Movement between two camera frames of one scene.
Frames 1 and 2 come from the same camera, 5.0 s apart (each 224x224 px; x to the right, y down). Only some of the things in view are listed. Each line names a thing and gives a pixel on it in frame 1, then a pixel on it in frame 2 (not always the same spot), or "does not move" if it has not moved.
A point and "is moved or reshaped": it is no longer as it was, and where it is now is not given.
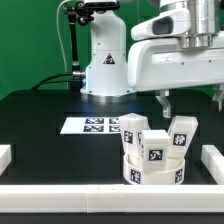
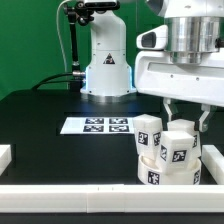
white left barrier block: x=5 y=157 does not move
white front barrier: x=113 y=198 does not move
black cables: x=41 y=82 does not move
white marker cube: x=181 y=132 is moved or reshaped
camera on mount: x=101 y=5 does not move
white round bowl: x=174 y=174 → x=151 y=171
